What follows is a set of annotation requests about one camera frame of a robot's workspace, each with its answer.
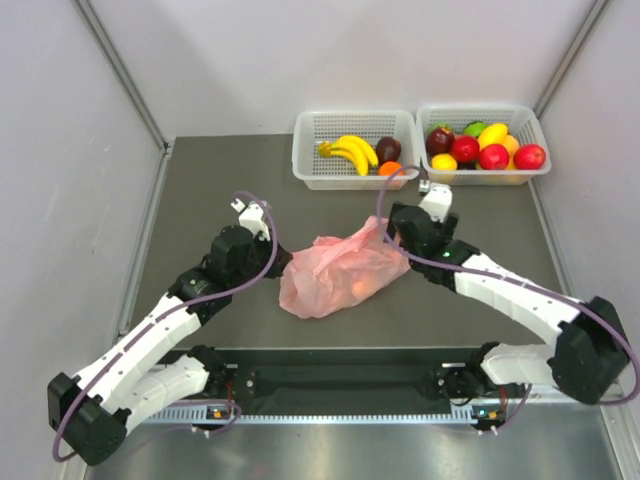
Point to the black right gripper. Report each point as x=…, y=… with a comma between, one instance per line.
x=448, y=226

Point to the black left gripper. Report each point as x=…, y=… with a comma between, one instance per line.
x=268, y=247

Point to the pink plastic bag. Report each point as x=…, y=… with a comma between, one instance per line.
x=339, y=273

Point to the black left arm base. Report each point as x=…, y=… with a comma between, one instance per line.
x=230, y=388

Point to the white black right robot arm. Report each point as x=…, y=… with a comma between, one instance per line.
x=583, y=349

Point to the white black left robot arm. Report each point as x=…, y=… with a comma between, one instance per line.
x=94, y=410

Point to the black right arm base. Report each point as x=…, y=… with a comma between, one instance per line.
x=460, y=383

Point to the white left fruit basket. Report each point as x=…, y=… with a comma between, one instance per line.
x=337, y=173

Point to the white fruit basket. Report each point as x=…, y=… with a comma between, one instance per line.
x=521, y=122
x=337, y=173

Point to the pale yellow fruit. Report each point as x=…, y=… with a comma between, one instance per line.
x=511, y=144

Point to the white right fruit basket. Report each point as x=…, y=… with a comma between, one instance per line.
x=521, y=122

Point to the orange tangerine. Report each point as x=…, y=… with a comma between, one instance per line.
x=391, y=169

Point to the yellow lemon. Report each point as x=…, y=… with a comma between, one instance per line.
x=444, y=162

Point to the dark purple plum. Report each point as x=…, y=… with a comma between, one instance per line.
x=388, y=149

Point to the dark red apple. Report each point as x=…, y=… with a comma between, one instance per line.
x=439, y=141

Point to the yellow banana bunch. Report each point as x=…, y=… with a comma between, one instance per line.
x=353, y=148

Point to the red apple left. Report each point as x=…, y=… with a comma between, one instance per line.
x=465, y=149

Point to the red apple middle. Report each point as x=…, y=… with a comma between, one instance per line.
x=494, y=157

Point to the green lime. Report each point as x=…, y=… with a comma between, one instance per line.
x=475, y=129

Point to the yellow mango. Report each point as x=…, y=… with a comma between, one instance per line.
x=493, y=134

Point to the red apple right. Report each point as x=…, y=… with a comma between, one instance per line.
x=530, y=157

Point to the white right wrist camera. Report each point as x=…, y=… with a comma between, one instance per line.
x=436, y=199

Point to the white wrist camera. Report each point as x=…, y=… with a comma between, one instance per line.
x=253, y=216
x=436, y=199

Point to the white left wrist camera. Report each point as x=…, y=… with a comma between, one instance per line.
x=253, y=216

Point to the black mounting rail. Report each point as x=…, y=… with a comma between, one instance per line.
x=351, y=381

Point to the aluminium frame post left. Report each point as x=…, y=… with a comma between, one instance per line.
x=99, y=33

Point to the aluminium frame post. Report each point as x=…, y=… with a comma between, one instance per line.
x=99, y=33
x=588, y=24

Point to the aluminium frame post right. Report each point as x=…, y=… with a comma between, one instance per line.
x=588, y=24

